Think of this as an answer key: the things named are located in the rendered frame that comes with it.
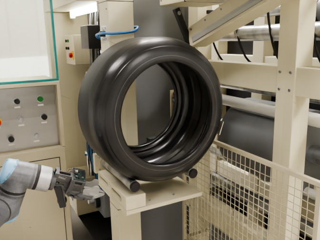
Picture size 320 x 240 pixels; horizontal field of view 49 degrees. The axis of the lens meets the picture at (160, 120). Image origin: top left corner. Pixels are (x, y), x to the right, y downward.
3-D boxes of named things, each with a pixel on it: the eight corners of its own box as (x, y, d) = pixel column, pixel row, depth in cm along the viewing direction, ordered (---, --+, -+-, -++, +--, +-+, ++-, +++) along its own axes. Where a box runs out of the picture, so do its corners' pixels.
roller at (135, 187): (102, 167, 173) (101, 158, 172) (110, 165, 175) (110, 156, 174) (130, 193, 142) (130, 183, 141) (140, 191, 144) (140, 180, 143)
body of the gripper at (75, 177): (87, 184, 128) (54, 176, 123) (79, 200, 131) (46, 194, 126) (87, 169, 134) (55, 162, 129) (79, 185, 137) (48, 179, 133)
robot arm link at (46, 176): (32, 195, 124) (35, 176, 132) (46, 197, 126) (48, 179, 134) (40, 176, 120) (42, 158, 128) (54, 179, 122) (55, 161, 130)
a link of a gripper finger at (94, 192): (109, 191, 133) (85, 185, 129) (103, 202, 135) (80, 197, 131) (108, 185, 135) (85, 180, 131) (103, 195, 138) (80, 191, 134)
